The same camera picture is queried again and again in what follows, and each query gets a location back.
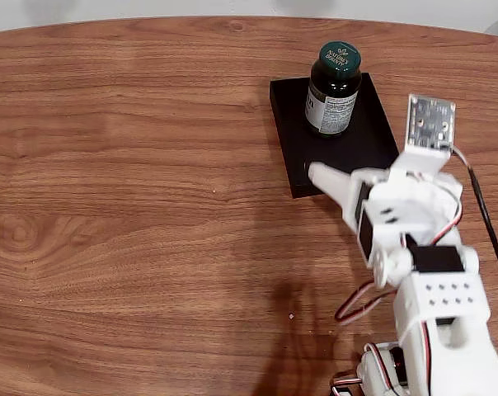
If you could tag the dark green pill bottle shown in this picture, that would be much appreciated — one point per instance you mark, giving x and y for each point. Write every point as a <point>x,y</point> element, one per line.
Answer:
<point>333,82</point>

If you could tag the wrist camera board with mount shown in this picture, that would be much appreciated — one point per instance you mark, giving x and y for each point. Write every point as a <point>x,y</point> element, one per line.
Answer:
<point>430,123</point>

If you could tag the flat black box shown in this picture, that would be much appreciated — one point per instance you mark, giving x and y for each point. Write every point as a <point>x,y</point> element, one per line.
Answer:
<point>372,140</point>

